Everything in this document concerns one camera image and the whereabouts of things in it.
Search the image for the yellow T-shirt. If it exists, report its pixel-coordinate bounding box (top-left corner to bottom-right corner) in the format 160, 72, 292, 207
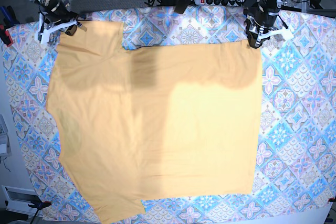
46, 21, 263, 223

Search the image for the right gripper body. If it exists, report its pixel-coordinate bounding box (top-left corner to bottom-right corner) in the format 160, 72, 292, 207
39, 2, 78, 24

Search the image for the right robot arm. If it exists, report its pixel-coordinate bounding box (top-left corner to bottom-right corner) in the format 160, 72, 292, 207
29, 0, 87, 44

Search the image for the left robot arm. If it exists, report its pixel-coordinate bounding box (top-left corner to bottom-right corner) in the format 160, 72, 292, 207
244, 0, 293, 49

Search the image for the red black clamp left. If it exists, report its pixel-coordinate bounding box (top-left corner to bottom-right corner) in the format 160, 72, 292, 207
0, 24, 13, 47

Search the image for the white power strip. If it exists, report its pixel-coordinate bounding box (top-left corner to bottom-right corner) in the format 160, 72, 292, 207
194, 0, 244, 7

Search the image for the white floor rail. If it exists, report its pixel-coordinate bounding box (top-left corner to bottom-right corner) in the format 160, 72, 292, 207
1, 185, 40, 216

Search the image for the orange black clamp bottom left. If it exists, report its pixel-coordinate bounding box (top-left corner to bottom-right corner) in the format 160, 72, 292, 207
28, 200, 51, 210

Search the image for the patterned tile tablecloth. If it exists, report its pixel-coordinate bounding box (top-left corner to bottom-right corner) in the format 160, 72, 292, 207
1, 6, 335, 223

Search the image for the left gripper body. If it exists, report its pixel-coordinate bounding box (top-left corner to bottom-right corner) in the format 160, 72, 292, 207
244, 5, 279, 34

